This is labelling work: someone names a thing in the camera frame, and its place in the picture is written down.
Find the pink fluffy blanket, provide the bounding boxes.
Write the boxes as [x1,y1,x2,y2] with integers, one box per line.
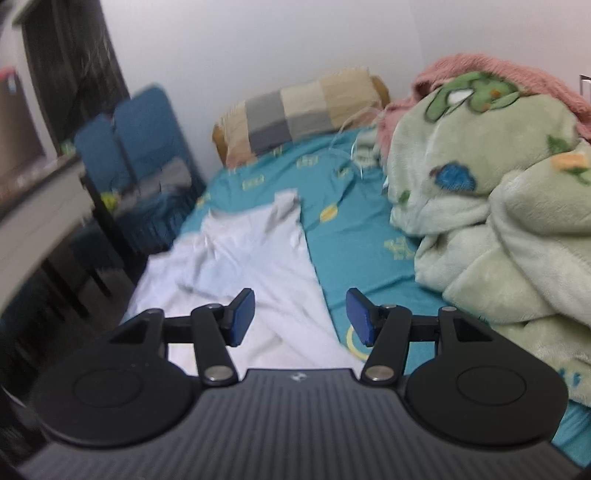
[376,53,591,139]

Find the green fleece cartoon blanket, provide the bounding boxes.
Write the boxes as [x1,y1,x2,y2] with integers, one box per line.
[355,69,591,407]

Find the white charging cable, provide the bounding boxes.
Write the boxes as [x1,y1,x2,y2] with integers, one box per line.
[330,108,385,180]

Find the grey cloth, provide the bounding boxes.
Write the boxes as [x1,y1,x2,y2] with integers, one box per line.
[137,158,193,198]

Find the teal printed bed sheet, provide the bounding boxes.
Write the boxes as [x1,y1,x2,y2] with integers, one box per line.
[178,127,591,467]

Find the plaid pillow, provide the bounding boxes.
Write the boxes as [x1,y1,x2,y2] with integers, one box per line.
[217,67,384,168]

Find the white shirt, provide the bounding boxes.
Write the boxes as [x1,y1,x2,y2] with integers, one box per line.
[121,188,365,374]

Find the blue covered chair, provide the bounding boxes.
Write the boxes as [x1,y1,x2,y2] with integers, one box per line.
[113,84,207,252]
[74,113,139,287]

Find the dark barred window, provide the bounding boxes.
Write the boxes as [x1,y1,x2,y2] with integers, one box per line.
[21,0,133,145]

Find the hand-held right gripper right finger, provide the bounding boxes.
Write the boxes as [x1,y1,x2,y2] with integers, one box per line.
[345,287,497,385]

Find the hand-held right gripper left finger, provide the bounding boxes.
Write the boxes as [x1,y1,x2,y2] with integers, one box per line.
[108,288,256,387]

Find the white table with black legs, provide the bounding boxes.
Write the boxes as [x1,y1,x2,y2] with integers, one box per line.
[0,154,116,319]

